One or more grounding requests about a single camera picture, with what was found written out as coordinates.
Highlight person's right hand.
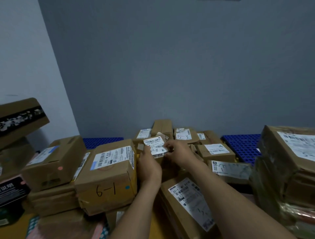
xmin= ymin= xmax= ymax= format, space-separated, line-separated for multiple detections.
xmin=163 ymin=140 xmax=205 ymax=171

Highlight person's left hand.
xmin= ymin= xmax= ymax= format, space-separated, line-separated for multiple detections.
xmin=137 ymin=145 xmax=163 ymax=187

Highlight small cardboard parcel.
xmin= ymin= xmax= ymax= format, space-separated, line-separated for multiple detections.
xmin=137 ymin=133 xmax=170 ymax=164

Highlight pile of brown parcels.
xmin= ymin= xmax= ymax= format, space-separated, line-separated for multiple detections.
xmin=133 ymin=119 xmax=253 ymax=185

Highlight box marked 6-1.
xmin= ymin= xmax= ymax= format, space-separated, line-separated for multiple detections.
xmin=74 ymin=139 xmax=138 ymax=217

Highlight box marked 3-3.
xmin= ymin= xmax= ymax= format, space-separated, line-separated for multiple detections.
xmin=160 ymin=172 xmax=222 ymax=239

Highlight small tall box white labels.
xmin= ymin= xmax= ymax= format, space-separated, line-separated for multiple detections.
xmin=106 ymin=206 xmax=131 ymax=232

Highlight pink dot sticker sheet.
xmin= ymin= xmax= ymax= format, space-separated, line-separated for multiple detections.
xmin=29 ymin=220 xmax=109 ymax=239

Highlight box of stack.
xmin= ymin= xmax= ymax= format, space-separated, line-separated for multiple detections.
xmin=38 ymin=209 xmax=106 ymax=239
xmin=257 ymin=125 xmax=315 ymax=207
xmin=27 ymin=152 xmax=90 ymax=217
xmin=21 ymin=135 xmax=87 ymax=192

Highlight taped box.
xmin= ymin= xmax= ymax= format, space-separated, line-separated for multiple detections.
xmin=250 ymin=157 xmax=315 ymax=239

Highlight teal sticker sheet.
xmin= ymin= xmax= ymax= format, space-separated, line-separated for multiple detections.
xmin=26 ymin=216 xmax=110 ymax=239

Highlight black and pink box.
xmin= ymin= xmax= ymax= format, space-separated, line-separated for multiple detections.
xmin=0 ymin=176 xmax=31 ymax=207

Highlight box with black KARRIE band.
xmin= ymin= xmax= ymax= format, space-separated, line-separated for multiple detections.
xmin=0 ymin=98 xmax=50 ymax=151

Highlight dark green box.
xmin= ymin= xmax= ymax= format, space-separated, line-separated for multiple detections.
xmin=0 ymin=202 xmax=25 ymax=227

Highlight person's left forearm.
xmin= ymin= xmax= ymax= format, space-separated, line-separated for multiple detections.
xmin=109 ymin=177 xmax=162 ymax=239

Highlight person's right forearm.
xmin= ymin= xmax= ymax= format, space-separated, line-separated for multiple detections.
xmin=189 ymin=160 xmax=296 ymax=239

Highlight blue plastic grid pallet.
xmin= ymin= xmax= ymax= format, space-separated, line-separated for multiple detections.
xmin=221 ymin=134 xmax=262 ymax=165
xmin=83 ymin=137 xmax=124 ymax=149

